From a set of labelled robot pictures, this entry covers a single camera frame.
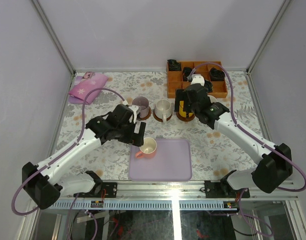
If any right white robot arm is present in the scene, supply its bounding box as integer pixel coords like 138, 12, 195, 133
175, 83, 293, 197

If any black orange cable bundle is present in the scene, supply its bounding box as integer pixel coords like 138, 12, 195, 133
182, 66, 196, 82

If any pink mug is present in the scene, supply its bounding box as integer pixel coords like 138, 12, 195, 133
135, 137, 157, 159

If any dark brown middle saucer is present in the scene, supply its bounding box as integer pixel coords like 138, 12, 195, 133
153, 112, 172, 123

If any dark brown saucer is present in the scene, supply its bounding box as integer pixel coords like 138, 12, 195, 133
176, 112, 195, 122
137, 106, 151, 121
153, 112, 172, 123

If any yellow glass cup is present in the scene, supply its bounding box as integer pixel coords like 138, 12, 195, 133
178, 101, 193, 118

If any aluminium front rail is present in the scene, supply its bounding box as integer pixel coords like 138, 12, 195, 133
50, 179, 299, 201

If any cream white mug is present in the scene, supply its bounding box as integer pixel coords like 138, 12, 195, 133
154, 99, 173, 123

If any pink folded cloth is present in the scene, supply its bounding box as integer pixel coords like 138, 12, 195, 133
68, 71, 109, 104

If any dark brown right saucer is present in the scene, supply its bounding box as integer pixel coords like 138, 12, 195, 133
176, 112, 195, 122

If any light blue mug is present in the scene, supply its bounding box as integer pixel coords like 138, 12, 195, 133
208, 95, 217, 104

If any dark brown left saucer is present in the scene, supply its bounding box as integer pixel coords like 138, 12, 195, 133
137, 106, 151, 121

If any black bundle far left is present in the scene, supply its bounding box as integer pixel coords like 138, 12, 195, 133
167, 59, 182, 72

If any purple mug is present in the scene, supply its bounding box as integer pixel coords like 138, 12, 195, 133
132, 96, 149, 119

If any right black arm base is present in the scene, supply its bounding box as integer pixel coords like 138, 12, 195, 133
201, 176, 242, 199

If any orange compartment box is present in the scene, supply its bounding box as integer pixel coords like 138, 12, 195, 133
166, 60, 228, 99

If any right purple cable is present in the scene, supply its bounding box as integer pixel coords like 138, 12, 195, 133
189, 62, 306, 237

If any purple cable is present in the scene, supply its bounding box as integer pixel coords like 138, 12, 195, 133
189, 62, 306, 237
12, 87, 128, 240

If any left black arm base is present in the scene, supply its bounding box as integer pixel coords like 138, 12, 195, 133
85, 182, 118, 199

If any blue slotted cable duct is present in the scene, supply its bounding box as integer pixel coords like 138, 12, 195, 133
49, 199, 236, 211

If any black bundle right compartment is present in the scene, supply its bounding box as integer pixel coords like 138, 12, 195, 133
209, 67, 225, 82

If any lilac plastic tray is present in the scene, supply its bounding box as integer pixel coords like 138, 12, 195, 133
128, 138, 192, 182

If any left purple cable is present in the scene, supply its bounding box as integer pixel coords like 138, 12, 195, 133
12, 87, 128, 240

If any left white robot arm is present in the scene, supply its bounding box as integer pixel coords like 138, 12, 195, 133
22, 104, 146, 210

